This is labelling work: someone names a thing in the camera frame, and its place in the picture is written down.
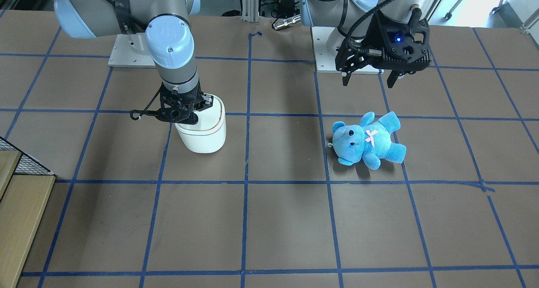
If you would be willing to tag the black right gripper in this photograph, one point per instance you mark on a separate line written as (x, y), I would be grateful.
(206, 102)

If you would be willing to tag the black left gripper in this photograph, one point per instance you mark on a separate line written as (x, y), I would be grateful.
(374, 34)

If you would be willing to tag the white trash can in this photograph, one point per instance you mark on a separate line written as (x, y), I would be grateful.
(209, 134)

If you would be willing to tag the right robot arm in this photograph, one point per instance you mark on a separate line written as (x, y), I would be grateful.
(170, 44)

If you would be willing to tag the blue teddy bear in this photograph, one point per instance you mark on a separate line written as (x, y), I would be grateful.
(368, 141)

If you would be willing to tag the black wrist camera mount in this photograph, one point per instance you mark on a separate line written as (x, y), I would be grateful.
(421, 34)

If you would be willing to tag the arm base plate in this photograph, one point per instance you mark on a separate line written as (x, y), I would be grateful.
(325, 42)
(131, 51)

